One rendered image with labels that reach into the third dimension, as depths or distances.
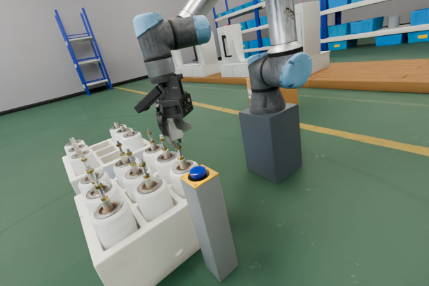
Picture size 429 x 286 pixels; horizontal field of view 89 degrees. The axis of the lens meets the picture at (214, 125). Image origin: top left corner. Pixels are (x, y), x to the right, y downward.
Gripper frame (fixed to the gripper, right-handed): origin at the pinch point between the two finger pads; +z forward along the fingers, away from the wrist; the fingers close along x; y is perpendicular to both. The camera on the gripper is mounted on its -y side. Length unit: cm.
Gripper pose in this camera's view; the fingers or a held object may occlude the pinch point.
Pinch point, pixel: (174, 141)
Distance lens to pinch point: 68.8
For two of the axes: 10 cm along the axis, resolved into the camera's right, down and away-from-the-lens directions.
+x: 3.0, -3.9, 8.7
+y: 9.3, -0.6, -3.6
